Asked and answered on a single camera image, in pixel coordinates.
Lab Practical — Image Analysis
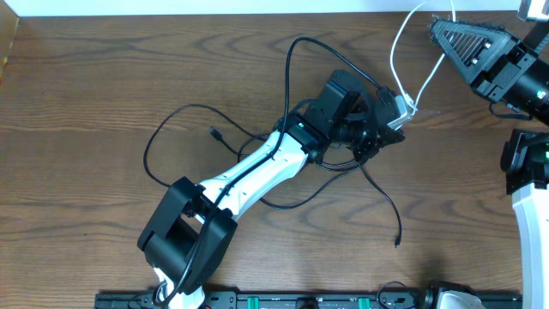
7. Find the white cable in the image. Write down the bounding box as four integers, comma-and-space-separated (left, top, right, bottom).
389, 0, 458, 117

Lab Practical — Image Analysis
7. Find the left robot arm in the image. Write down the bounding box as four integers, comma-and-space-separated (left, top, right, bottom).
137, 70, 414, 308

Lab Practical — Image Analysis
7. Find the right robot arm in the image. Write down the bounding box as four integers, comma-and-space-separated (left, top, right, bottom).
431, 19, 548, 308

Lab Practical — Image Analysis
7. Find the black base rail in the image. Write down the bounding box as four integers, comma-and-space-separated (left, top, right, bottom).
94, 281, 523, 309

